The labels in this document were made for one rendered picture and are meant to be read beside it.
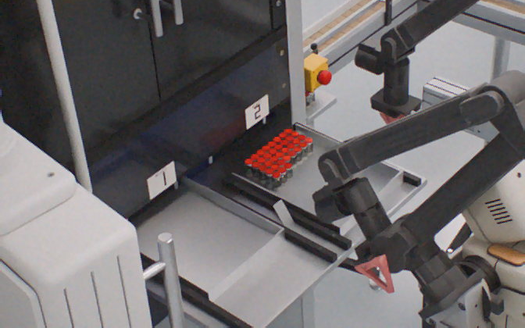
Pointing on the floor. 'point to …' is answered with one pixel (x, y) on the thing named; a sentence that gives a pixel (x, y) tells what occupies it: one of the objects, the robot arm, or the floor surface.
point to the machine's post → (295, 111)
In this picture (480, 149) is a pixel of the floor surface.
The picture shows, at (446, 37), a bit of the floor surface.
